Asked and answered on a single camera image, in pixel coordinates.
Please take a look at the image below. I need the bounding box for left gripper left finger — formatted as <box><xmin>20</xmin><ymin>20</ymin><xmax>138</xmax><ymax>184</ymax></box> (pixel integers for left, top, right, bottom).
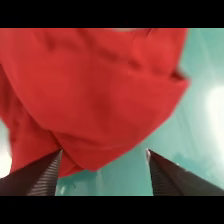
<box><xmin>0</xmin><ymin>149</ymin><xmax>64</xmax><ymax>197</ymax></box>

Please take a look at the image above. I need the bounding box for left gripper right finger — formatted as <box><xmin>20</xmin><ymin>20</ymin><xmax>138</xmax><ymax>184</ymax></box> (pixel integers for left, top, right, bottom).
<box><xmin>145</xmin><ymin>148</ymin><xmax>224</xmax><ymax>197</ymax></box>

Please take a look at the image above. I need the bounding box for red T-shirt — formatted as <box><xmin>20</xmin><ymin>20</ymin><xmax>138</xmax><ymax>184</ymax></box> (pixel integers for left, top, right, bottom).
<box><xmin>0</xmin><ymin>28</ymin><xmax>190</xmax><ymax>178</ymax></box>

